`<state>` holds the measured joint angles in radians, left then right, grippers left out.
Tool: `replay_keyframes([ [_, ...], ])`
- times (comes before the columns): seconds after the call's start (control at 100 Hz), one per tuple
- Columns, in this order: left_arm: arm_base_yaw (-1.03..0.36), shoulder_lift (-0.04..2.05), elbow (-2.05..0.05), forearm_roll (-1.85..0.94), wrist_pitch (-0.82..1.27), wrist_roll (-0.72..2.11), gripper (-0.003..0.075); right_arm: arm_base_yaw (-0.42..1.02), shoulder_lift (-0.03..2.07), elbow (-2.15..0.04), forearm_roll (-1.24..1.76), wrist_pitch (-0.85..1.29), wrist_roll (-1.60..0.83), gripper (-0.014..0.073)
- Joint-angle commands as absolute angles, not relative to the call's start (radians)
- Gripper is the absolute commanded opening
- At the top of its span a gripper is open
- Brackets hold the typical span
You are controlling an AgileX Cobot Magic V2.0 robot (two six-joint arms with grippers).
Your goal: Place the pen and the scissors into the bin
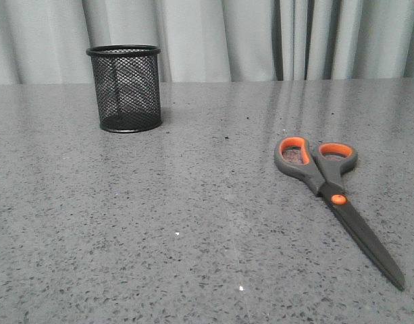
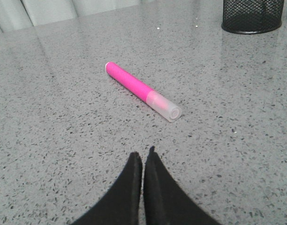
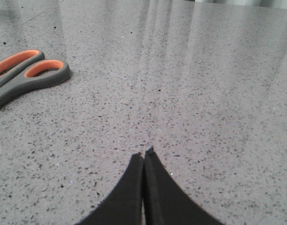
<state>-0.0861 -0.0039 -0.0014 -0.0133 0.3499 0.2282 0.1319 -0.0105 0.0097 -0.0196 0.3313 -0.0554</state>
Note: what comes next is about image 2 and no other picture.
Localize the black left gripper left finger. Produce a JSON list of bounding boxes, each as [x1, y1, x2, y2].
[[73, 152, 142, 225]]

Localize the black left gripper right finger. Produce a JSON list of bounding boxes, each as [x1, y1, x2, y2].
[[143, 146, 219, 225]]

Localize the pink highlighter pen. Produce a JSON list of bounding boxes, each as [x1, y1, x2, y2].
[[105, 62, 182, 122]]

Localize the black mesh pen bin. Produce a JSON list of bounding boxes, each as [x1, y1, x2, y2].
[[221, 0, 284, 35]]

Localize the white curtain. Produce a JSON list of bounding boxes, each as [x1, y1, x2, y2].
[[0, 0, 149, 34]]

